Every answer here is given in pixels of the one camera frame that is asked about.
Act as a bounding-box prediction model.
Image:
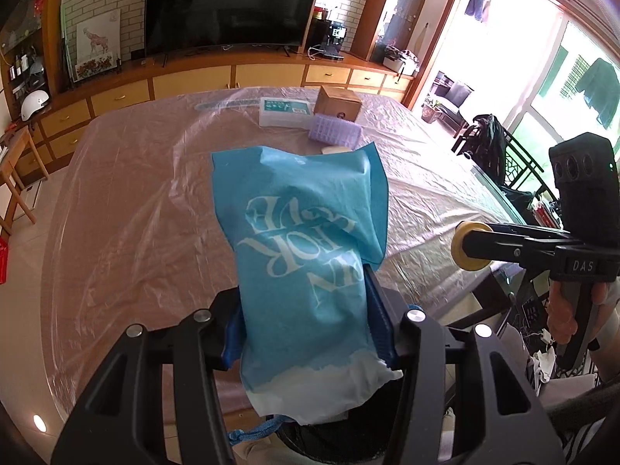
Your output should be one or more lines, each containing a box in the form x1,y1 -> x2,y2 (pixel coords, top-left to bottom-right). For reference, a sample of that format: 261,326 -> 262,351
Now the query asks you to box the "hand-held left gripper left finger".
51,288 -> 243,465

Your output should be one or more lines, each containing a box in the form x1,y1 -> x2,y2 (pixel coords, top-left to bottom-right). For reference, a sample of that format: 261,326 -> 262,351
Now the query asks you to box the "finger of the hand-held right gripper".
486,223 -> 573,243
462,232 -> 573,267

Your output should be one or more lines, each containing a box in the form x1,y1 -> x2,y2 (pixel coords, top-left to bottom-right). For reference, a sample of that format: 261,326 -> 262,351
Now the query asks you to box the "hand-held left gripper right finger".
363,264 -> 565,465

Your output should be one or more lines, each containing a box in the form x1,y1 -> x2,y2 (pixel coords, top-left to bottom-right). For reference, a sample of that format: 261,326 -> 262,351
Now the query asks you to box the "yellow tape roll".
450,221 -> 496,271

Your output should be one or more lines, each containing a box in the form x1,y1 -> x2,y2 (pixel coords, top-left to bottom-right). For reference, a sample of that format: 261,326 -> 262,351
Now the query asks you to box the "blue bag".
210,141 -> 405,427

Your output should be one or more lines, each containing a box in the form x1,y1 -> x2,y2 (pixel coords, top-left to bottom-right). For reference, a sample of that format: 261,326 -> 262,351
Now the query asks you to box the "black bin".
278,382 -> 403,465

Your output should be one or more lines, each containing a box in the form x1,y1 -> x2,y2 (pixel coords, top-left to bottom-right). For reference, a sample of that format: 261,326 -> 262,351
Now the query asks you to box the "person's right hand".
546,281 -> 577,347

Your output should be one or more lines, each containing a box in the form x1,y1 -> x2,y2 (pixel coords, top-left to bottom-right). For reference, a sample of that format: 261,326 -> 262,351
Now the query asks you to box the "glass top dark table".
455,162 -> 563,330

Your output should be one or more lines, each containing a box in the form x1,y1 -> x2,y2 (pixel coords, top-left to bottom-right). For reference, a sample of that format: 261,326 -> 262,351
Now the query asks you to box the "hanging green shirt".
576,58 -> 620,129

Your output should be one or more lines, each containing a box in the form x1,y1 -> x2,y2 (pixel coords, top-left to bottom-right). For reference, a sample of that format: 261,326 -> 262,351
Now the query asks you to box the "white crumpled plastic bag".
528,349 -> 558,398

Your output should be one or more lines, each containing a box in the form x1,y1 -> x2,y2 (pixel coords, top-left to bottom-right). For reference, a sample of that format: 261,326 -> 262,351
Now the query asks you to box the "potted plant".
421,97 -> 444,124

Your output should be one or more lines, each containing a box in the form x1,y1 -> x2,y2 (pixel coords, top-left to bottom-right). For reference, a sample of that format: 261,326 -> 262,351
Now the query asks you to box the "dark sofa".
431,70 -> 473,122

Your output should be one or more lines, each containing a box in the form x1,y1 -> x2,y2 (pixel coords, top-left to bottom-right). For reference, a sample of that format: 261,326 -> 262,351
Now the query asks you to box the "purple plastic basket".
307,112 -> 363,150

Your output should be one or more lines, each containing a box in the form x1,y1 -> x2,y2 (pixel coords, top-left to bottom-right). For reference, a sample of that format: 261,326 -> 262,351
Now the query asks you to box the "white storage box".
382,48 -> 420,77

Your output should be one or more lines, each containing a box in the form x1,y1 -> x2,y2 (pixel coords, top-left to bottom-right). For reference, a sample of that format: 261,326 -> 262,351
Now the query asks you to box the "brown cardboard box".
314,86 -> 364,122

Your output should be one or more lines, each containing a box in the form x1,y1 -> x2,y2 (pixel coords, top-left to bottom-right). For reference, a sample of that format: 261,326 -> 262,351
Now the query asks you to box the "white plastic box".
259,97 -> 313,129

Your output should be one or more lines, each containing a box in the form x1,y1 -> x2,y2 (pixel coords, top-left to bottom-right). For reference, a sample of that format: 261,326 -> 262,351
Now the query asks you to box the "glass door display cabinet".
370,0 -> 432,64

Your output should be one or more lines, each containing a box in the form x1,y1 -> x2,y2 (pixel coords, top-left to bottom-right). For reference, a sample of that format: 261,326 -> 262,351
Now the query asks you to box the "wooden sideboard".
34,51 -> 422,165

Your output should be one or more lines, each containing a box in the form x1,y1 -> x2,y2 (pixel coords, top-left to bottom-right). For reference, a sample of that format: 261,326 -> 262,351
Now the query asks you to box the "black coffee machine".
320,22 -> 347,59

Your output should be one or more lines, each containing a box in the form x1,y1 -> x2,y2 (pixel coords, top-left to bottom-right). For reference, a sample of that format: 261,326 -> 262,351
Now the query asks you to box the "small wooden side table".
0,126 -> 49,238

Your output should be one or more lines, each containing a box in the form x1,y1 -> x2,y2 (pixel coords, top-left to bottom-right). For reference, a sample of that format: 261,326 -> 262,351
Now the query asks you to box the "red flower picture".
72,55 -> 117,81

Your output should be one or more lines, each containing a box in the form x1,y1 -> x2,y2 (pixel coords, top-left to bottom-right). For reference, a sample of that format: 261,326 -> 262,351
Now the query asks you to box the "white helmet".
20,90 -> 50,121

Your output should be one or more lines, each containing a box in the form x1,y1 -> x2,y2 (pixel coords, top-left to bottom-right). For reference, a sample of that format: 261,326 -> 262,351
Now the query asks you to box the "giraffe picture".
76,9 -> 121,56

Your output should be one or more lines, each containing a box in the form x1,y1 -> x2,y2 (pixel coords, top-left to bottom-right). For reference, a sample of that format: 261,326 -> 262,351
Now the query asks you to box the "large black television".
144,0 -> 323,56

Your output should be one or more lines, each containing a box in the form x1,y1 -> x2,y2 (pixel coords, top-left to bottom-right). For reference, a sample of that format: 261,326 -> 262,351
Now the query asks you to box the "wooden shelf cabinet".
0,0 -> 69,102

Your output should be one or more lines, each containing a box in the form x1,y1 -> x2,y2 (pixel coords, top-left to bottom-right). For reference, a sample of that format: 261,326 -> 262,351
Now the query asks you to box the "blue cord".
227,417 -> 282,446

